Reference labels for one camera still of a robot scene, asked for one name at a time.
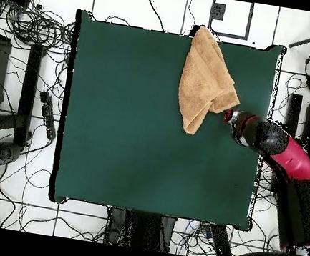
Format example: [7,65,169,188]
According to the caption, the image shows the black power strip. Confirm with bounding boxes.
[32,89,63,142]
[204,222,236,256]

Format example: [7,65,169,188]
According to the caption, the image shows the orange terry towel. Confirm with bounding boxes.
[171,24,251,142]

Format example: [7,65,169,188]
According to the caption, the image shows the black cable tangle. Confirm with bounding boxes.
[0,0,80,57]

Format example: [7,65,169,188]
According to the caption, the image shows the black metal stand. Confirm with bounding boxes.
[282,92,304,139]
[0,38,47,149]

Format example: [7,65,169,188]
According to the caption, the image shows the dark green table cloth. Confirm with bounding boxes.
[46,8,288,235]

